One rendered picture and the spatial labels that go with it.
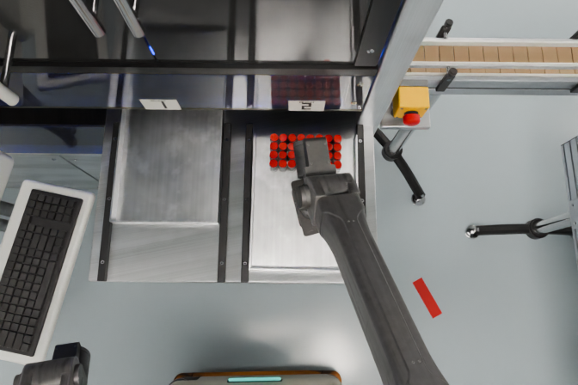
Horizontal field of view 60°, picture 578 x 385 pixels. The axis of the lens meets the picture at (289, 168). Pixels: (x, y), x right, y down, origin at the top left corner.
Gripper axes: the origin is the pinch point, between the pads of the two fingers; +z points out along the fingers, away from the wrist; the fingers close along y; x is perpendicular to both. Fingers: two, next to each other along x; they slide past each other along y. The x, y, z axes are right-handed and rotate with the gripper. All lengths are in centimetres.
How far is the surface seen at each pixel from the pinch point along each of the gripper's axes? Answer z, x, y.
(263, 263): 24.7, 12.5, -8.1
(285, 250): 24.9, 6.7, -6.4
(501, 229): 102, -81, -19
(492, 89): 28, -57, 21
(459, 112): 118, -85, 35
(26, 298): 31, 72, -2
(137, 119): 29, 36, 36
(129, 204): 26, 42, 14
